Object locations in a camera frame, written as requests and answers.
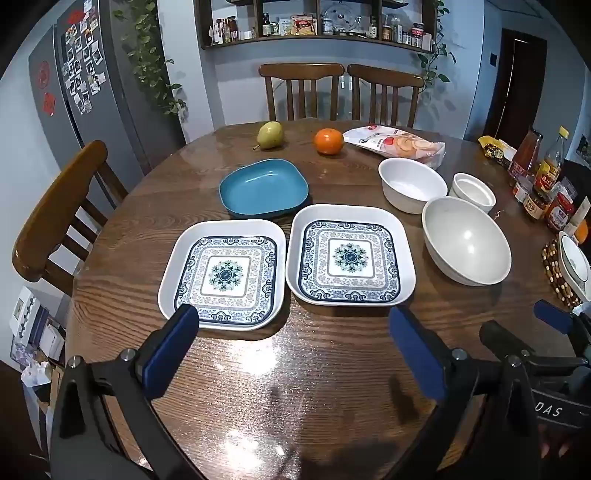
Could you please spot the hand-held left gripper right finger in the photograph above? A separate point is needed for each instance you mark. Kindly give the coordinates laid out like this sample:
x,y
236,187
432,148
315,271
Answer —
x,y
415,355

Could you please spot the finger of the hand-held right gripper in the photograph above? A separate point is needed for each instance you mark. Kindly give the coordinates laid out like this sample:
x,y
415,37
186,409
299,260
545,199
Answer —
x,y
551,316
496,334

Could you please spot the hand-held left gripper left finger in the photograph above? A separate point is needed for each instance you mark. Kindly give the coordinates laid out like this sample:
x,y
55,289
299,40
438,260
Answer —
x,y
171,350

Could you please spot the small white bowl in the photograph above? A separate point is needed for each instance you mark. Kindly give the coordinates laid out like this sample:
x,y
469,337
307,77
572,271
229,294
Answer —
x,y
473,191

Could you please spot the wooden beaded trivet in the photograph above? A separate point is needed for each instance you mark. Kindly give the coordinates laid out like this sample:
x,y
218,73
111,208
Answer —
x,y
556,272

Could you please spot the white dish with lid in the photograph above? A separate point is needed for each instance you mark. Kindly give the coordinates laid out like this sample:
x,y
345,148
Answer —
x,y
575,263

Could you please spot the white blue patterned square plate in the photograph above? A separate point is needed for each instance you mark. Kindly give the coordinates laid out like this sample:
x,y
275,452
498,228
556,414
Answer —
x,y
349,258
226,272

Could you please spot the large white bowl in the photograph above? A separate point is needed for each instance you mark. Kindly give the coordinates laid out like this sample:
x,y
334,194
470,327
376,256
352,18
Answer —
x,y
464,240

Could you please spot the red chili sauce jar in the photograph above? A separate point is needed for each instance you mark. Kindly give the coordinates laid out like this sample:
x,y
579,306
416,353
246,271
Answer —
x,y
561,212

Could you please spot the dark lid sauce jar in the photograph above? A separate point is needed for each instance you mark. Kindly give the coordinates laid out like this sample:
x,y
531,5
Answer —
x,y
538,205

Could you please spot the white lid jar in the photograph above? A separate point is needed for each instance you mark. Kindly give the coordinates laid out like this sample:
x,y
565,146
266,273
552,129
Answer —
x,y
521,190

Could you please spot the stack of cardboard boxes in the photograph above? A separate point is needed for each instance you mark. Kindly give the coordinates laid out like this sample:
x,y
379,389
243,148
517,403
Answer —
x,y
32,323

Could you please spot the yellow label oil bottle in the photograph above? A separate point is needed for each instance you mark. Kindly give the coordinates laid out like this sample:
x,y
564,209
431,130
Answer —
x,y
551,166

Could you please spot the red sauce bottle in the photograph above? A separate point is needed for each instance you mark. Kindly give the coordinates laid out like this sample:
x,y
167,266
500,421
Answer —
x,y
526,157

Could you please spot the medium white bowl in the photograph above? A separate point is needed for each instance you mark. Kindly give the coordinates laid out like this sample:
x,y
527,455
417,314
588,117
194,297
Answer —
x,y
411,184

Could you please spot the yellow snack packet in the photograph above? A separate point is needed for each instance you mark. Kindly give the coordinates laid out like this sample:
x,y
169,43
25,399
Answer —
x,y
494,150

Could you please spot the wooden chair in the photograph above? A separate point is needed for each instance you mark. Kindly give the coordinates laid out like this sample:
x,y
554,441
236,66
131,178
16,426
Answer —
x,y
385,94
60,207
300,92

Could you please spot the white pink snack bag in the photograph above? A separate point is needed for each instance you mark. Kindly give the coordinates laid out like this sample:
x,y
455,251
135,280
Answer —
x,y
397,143

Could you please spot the orange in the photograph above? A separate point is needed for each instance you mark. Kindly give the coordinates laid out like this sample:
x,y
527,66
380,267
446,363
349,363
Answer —
x,y
328,141

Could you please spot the green pear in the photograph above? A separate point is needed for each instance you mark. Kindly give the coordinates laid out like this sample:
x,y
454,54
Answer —
x,y
269,135

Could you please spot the dark wooden door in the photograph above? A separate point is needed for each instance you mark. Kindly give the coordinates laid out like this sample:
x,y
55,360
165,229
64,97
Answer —
x,y
517,78

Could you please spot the grey refrigerator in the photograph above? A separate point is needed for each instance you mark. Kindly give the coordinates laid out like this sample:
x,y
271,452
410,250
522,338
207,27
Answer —
x,y
111,115

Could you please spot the hanging green vine plant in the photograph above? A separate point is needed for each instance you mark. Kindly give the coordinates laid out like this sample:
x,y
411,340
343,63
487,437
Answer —
x,y
152,60
436,46

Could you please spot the group of fridge photo magnets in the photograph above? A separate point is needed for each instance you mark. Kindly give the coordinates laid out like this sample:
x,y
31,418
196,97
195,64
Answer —
x,y
83,69

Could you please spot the yellow red snack bag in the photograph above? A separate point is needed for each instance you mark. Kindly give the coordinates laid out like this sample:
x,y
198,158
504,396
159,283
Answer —
x,y
302,24

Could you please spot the dark wooden wall shelf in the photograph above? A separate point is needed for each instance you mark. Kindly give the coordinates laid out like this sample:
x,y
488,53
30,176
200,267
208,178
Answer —
x,y
318,39

